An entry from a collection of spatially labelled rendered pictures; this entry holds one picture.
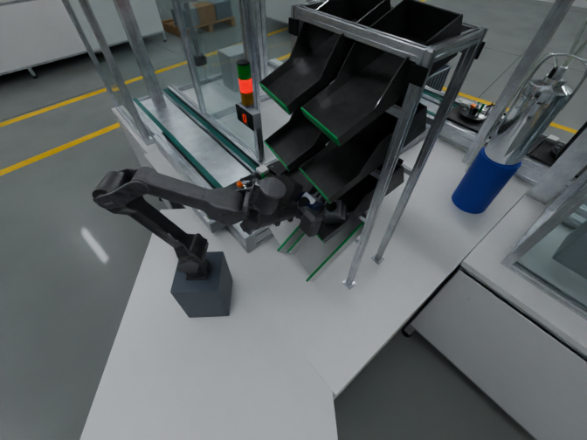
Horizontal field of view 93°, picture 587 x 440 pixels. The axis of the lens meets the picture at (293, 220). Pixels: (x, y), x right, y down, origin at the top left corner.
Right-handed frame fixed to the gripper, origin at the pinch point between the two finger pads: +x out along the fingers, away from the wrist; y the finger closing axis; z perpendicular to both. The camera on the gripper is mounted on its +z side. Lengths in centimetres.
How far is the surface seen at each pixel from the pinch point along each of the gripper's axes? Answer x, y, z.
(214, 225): -6, 38, -37
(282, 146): 1.1, 15.1, 8.4
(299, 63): 2.4, 17.0, 28.9
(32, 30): -26, 531, -72
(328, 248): 12.5, -4.4, -19.2
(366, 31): 0.7, -0.9, 38.8
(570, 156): 118, -33, 15
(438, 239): 68, -20, -25
